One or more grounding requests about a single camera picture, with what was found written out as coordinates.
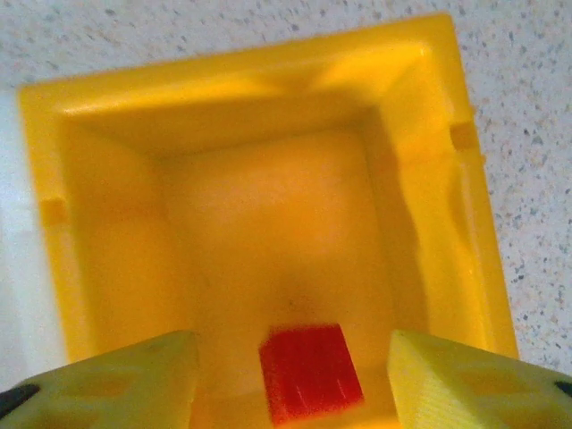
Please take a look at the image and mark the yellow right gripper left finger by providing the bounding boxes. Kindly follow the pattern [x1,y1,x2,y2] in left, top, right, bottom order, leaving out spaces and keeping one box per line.
[0,329,200,429]

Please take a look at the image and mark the white plastic bin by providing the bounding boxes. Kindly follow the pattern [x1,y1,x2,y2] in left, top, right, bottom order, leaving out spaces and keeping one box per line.
[0,91,63,390]

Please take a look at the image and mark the yellow plastic bin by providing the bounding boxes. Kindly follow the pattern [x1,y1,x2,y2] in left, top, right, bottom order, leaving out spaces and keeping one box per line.
[16,13,520,429]

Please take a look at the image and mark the red lego brick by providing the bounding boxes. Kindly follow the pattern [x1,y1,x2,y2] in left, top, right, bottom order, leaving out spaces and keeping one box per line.
[258,322,366,425]

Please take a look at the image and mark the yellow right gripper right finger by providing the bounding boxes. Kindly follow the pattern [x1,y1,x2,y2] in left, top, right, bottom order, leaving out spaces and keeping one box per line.
[386,329,572,429]

